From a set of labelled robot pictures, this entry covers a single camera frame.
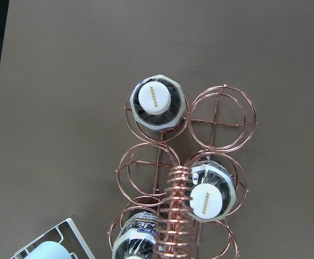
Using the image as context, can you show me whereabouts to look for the tea bottle white cap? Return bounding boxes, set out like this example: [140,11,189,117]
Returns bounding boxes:
[129,74,186,132]

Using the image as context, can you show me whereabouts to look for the copper wire bottle basket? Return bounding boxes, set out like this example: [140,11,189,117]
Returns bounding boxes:
[107,84,258,259]

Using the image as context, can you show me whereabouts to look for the white cup rack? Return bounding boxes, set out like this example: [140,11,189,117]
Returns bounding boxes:
[12,217,94,258]

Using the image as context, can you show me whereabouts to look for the white cup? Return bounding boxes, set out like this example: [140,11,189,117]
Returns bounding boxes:
[25,241,72,259]

